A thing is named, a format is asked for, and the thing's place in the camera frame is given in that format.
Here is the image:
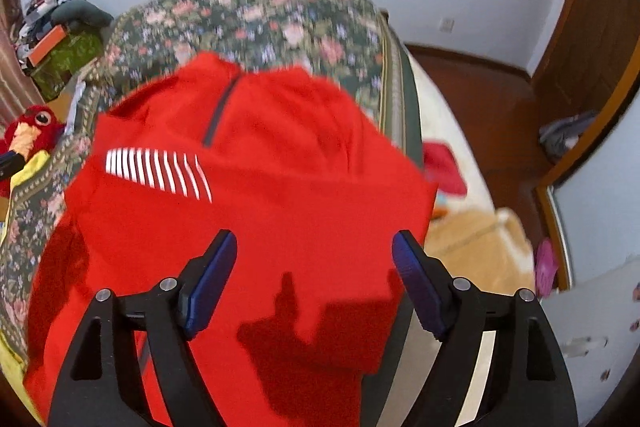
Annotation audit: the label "red jacket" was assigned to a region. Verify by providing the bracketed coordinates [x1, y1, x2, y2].
[24, 53, 436, 426]

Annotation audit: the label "grey clothes on floor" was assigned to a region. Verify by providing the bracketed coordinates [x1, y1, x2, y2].
[538, 110, 598, 160]

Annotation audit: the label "pink slipper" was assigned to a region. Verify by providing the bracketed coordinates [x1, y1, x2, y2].
[535, 239, 559, 298]

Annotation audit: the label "white cabinet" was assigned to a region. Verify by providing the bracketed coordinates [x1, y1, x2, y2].
[541, 259, 639, 426]

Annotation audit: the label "small red cloth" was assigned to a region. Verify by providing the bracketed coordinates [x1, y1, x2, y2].
[422, 141, 468, 197]

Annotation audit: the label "red parrot plush toy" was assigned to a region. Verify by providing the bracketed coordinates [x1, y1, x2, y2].
[1, 105, 64, 198]

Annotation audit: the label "cluttered pile of items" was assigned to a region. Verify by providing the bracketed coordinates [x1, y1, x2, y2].
[15, 0, 114, 102]

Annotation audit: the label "floral bed cover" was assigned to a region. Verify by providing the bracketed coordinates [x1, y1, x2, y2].
[1, 0, 422, 363]

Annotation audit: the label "wooden door frame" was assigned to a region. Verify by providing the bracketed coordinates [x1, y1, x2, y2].
[532, 0, 639, 291]

